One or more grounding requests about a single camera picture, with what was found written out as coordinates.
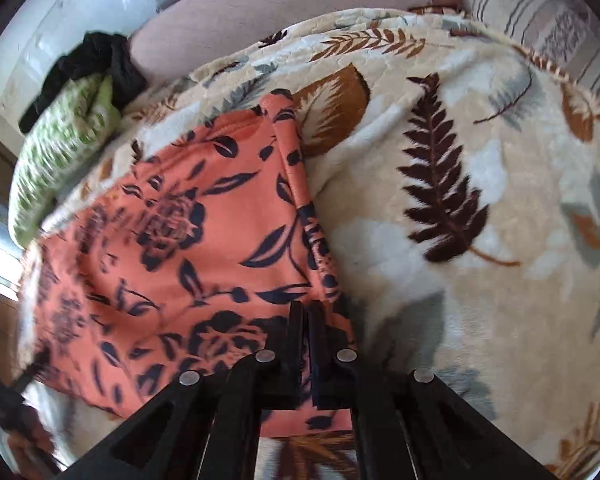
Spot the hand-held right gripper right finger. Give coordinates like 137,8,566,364
307,302,556,480

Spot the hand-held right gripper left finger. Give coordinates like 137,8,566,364
65,301,309,480

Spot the pink bolster cushion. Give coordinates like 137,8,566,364
129,0,464,82

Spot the orange floral dress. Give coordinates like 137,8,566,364
17,89,359,437

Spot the green checkered pillow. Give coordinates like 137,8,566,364
7,74,124,249

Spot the black cloth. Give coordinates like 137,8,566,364
19,31,149,134

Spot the leaf print blanket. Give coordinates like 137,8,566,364
10,7,600,480

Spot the striped floral cushion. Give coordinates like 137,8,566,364
471,0,600,111

